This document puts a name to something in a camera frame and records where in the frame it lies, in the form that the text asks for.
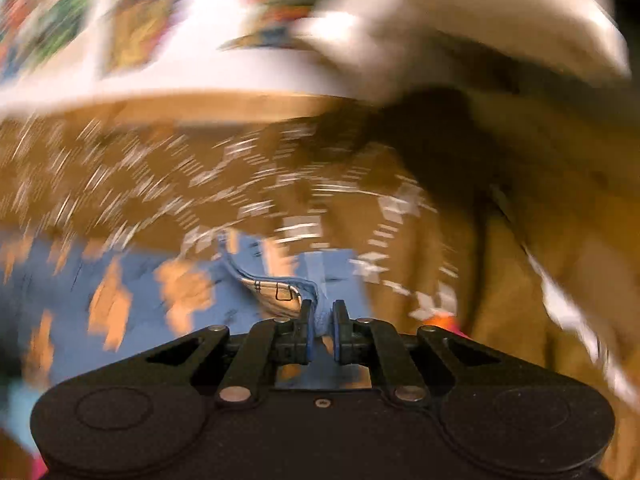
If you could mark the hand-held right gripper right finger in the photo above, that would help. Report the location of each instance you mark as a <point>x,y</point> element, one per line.
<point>339,334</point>

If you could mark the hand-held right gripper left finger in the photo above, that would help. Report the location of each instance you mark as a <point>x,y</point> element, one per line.
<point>307,332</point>

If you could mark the blue pants with orange print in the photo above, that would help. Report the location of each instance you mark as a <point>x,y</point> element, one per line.
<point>142,260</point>

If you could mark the brown printed blanket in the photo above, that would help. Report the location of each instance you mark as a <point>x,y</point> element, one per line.
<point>150,175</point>

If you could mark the white cloth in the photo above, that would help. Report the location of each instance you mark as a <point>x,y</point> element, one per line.
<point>450,15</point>

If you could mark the wooden bed frame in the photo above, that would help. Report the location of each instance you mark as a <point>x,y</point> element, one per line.
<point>150,109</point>

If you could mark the wall poster with wavy stripes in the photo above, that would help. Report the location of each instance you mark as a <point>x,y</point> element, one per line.
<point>150,15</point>

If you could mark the wall poster with blonde figure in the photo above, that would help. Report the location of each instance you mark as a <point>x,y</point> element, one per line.
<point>45,5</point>

